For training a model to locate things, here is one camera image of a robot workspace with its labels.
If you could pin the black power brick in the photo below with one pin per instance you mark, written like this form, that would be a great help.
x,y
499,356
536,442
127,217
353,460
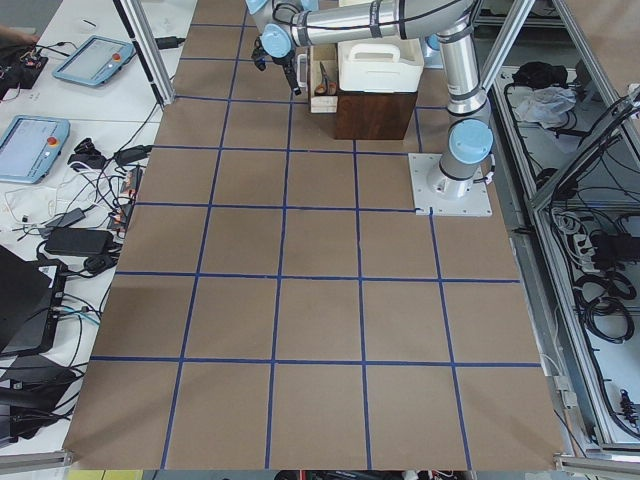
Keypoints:
x,y
78,242

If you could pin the lower blue teach pendant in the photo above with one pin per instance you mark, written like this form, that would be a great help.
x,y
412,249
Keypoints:
x,y
29,147

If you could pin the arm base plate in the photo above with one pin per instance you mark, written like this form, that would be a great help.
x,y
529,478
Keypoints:
x,y
432,53
435,194

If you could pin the upper blue teach pendant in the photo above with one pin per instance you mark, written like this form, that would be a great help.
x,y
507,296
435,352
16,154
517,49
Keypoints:
x,y
95,62

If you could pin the crumpled white cloth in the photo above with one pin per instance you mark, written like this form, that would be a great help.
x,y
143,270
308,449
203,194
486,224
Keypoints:
x,y
548,107

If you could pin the grey orange scissors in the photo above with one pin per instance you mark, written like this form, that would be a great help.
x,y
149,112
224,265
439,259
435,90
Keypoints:
x,y
326,87

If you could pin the white drawer handle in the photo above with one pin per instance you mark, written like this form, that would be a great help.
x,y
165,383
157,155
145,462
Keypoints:
x,y
302,70

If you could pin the light wooden drawer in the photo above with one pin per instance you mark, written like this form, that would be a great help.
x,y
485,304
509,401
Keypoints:
x,y
328,55

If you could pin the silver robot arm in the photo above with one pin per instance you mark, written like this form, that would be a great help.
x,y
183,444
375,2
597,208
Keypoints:
x,y
285,26

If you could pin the black monitor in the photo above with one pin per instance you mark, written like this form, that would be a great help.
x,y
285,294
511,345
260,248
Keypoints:
x,y
31,292

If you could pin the aluminium frame post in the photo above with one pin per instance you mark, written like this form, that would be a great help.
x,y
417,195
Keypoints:
x,y
138,29

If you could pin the white plastic tray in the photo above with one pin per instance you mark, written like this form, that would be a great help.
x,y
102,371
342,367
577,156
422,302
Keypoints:
x,y
383,65

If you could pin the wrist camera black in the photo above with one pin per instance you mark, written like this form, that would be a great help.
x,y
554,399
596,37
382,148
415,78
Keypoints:
x,y
259,55

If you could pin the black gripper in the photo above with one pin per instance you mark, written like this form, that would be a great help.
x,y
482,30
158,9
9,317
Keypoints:
x,y
286,64

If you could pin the dark brown wooden cabinet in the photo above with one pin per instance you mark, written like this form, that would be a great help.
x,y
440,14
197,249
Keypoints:
x,y
373,116

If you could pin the blue teach pendant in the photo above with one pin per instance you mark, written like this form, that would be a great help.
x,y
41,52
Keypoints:
x,y
95,62
29,147

